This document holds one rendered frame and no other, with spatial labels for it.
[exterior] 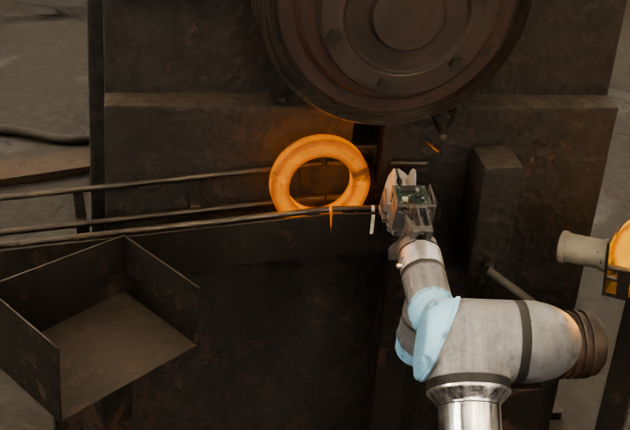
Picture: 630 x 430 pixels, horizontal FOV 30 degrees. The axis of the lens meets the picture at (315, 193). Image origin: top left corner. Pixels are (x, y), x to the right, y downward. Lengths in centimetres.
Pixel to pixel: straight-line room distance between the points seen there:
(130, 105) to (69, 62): 244
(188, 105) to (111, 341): 45
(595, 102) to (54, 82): 250
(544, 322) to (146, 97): 87
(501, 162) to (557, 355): 61
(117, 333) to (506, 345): 68
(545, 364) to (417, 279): 38
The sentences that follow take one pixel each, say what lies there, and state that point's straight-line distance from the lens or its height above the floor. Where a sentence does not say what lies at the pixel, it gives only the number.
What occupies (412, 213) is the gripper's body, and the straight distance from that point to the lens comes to 204.
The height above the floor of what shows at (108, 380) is 60.
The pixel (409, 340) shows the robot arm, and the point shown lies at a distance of 202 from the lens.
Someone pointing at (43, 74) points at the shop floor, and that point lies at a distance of 444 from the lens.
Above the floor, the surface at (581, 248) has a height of 68.
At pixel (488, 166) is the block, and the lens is 215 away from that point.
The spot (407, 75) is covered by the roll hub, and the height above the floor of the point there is 101.
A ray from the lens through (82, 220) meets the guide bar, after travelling 218.
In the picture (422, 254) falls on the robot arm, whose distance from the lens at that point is 198.
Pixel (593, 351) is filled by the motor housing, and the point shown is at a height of 49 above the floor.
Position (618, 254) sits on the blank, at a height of 69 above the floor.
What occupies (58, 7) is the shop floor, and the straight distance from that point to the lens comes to 508.
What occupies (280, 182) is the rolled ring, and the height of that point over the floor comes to 76.
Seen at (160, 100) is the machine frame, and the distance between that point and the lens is 212.
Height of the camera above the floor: 175
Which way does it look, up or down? 29 degrees down
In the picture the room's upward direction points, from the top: 5 degrees clockwise
